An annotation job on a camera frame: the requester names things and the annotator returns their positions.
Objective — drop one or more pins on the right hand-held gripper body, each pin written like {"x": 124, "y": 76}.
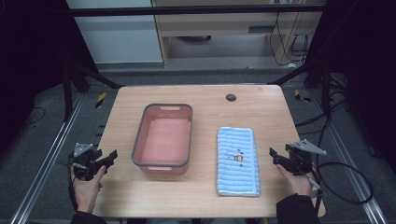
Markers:
{"x": 300, "y": 161}

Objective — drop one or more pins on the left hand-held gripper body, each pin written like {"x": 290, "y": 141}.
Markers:
{"x": 83, "y": 161}

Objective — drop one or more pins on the person's right hand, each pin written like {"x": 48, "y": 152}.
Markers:
{"x": 297, "y": 185}

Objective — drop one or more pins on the person's left hand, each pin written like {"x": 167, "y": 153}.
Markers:
{"x": 85, "y": 193}

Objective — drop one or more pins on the blue striped towel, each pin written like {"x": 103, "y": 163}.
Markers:
{"x": 238, "y": 161}

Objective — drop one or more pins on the yellow black striped tape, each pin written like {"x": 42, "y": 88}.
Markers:
{"x": 101, "y": 99}
{"x": 301, "y": 96}

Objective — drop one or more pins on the pink basin with grey rim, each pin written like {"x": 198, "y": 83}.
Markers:
{"x": 165, "y": 140}

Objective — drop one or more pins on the black metal stand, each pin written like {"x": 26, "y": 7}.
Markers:
{"x": 67, "y": 93}
{"x": 325, "y": 93}

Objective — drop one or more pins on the black table grommet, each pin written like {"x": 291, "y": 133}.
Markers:
{"x": 231, "y": 97}

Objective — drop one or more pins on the black curtain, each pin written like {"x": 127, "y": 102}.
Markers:
{"x": 367, "y": 62}
{"x": 28, "y": 62}

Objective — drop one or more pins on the white cabinet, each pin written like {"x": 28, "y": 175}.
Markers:
{"x": 118, "y": 37}

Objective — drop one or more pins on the light wooden desk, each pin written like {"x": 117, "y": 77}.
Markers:
{"x": 218, "y": 23}

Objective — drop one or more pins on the aluminium floor rail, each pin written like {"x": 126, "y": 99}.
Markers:
{"x": 351, "y": 168}
{"x": 46, "y": 161}

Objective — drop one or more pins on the black horizontal frame bar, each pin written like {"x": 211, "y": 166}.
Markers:
{"x": 186, "y": 10}

